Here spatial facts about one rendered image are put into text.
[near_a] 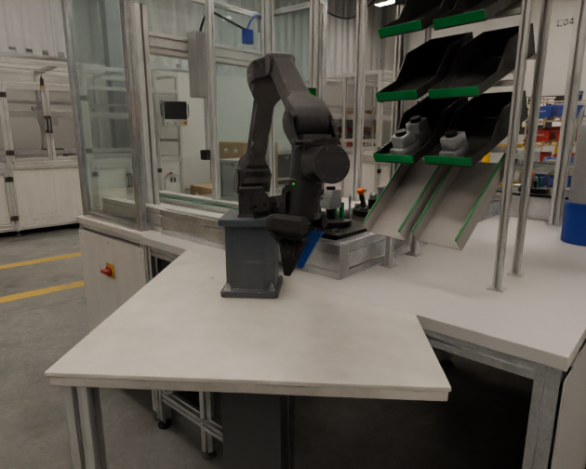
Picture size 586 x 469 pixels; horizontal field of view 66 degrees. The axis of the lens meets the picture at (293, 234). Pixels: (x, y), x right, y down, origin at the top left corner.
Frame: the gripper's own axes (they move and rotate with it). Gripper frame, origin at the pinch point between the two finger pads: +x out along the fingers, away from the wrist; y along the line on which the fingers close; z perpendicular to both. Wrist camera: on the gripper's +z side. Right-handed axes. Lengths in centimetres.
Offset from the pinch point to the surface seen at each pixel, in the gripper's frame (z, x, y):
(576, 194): -74, -20, -113
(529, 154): -46, -27, -65
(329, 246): 3, 5, -51
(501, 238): -41, -4, -53
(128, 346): 31.3, 24.2, -0.6
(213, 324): 20.0, 21.2, -14.6
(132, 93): 94, -37, -83
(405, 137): -13, -27, -48
